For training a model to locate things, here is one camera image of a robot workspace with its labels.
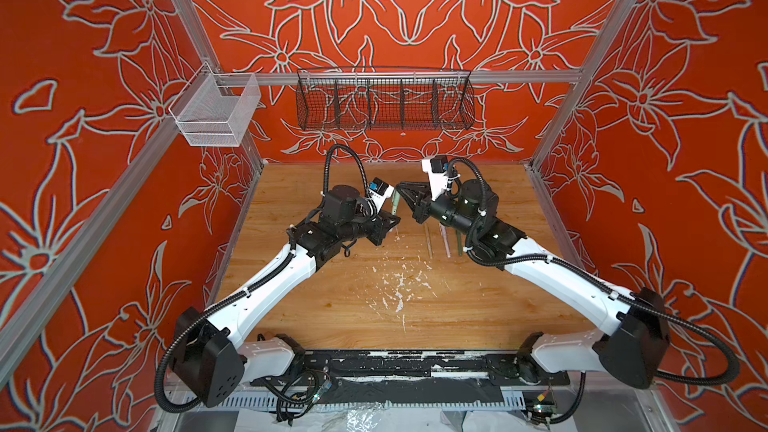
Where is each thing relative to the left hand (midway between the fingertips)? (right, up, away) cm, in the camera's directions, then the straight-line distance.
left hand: (394, 212), depth 73 cm
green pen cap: (0, +3, -4) cm, 5 cm away
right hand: (-1, +6, -6) cm, 8 cm away
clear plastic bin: (-57, +31, +19) cm, 67 cm away
